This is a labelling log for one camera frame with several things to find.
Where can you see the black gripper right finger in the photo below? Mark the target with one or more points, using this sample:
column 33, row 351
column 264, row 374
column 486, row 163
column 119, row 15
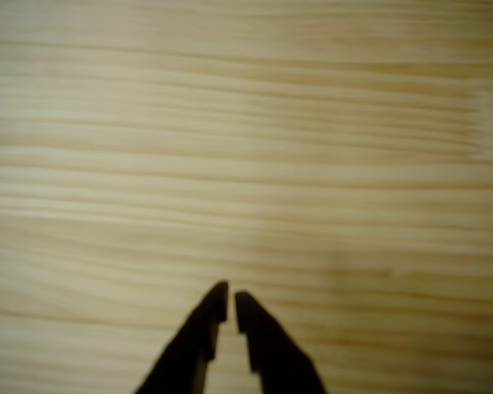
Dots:
column 275, row 353

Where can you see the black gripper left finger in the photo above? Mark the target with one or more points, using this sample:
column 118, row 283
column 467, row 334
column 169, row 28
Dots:
column 193, row 349

